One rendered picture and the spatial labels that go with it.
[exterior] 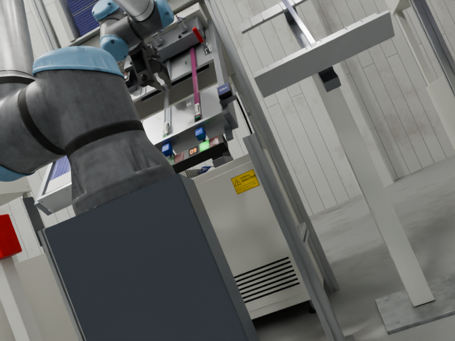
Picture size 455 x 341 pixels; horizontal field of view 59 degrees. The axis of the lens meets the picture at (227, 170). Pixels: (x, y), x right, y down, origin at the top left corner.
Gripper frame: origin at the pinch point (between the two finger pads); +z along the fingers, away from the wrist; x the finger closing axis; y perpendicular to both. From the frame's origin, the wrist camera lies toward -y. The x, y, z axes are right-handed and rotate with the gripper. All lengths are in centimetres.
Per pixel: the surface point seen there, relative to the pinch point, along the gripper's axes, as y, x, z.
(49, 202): -31, 44, -6
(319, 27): 230, -91, 203
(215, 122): -30.7, -16.0, -6.2
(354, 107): 154, -90, 252
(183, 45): 22.3, -8.7, 3.2
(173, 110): -14.2, -2.1, -2.2
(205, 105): -19.8, -13.4, -3.5
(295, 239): -63, -23, 16
